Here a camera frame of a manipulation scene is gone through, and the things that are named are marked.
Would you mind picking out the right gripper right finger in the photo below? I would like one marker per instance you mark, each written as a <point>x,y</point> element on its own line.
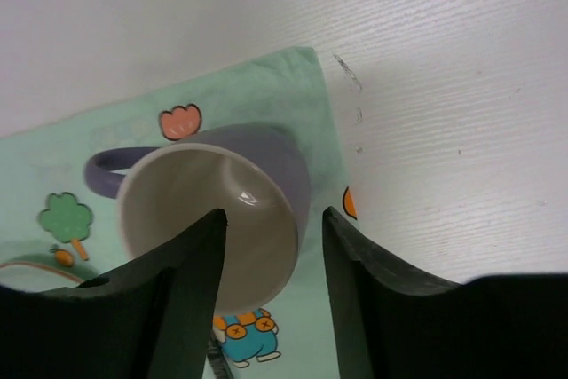
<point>367,285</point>

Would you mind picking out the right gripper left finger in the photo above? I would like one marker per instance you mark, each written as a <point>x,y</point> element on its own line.
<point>154,314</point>

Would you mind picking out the mint green cartoon placemat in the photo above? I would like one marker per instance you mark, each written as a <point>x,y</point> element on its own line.
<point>56,233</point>

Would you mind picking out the purple ceramic mug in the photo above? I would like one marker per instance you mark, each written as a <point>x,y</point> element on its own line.
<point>253,176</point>

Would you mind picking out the black handled table knife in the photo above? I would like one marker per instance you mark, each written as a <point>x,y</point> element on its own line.
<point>217,361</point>

